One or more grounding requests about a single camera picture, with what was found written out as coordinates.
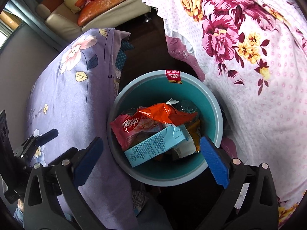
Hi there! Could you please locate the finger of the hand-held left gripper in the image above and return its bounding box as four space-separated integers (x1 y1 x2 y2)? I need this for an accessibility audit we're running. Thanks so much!
36 129 59 147

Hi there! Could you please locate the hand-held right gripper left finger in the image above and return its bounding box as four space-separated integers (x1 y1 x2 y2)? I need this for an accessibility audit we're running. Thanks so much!
23 136 106 230

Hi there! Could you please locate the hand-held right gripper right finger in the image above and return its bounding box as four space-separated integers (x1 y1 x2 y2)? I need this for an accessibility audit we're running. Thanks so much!
197 136 280 230

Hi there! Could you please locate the orange chip bag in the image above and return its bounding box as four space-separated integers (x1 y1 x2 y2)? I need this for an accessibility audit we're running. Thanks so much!
186 119 202 153

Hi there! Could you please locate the pink wafer packet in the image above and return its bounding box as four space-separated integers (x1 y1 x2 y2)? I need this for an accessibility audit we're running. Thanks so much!
110 114 161 151

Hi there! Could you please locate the light blue drink carton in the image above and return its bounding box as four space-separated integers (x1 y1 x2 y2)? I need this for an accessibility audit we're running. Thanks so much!
123 126 193 168

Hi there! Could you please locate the red-orange snack packet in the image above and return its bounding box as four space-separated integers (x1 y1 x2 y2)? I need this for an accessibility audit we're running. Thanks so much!
137 103 198 127

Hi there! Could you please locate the teal plastic bin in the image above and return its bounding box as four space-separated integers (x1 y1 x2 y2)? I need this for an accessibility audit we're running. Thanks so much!
107 70 224 186

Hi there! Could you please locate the purple floral bed sheet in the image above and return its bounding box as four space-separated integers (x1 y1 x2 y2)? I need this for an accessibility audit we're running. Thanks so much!
24 27 135 223

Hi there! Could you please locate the pink floral blanket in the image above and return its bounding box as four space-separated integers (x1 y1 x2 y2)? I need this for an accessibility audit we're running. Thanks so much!
143 0 307 230

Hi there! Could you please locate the blue checked cloth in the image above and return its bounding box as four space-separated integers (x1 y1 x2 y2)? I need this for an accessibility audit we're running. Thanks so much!
115 41 134 73

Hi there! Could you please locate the grey curtain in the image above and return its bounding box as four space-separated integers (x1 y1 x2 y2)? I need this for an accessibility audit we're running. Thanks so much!
3 1 60 51

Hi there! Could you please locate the cream sofa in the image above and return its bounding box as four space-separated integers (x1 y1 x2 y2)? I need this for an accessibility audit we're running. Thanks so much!
35 0 151 41

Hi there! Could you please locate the orange seat cushion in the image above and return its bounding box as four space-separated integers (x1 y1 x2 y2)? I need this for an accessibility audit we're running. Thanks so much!
77 0 144 26

